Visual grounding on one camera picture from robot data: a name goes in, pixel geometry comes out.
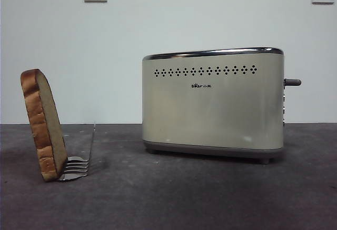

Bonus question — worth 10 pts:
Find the grey toaster lever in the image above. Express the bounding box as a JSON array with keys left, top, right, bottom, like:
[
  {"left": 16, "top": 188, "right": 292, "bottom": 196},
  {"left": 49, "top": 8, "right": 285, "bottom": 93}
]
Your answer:
[{"left": 284, "top": 78, "right": 302, "bottom": 87}]

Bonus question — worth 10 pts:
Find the brown-crusted bread slice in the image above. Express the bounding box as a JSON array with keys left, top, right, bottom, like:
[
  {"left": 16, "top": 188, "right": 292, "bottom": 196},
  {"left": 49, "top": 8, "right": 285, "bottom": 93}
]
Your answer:
[{"left": 20, "top": 68, "right": 67, "bottom": 182}]

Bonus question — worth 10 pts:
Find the cream toaster with chrome top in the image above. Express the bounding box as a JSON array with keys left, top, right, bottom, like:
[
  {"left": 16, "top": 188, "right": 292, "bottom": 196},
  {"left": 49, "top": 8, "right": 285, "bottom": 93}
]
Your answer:
[{"left": 142, "top": 46, "right": 286, "bottom": 165}]

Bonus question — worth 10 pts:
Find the stainless steel bread rack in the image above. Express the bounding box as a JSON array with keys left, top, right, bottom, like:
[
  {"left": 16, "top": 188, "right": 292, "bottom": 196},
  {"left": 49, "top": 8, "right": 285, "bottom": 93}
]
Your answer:
[{"left": 56, "top": 121, "right": 97, "bottom": 183}]

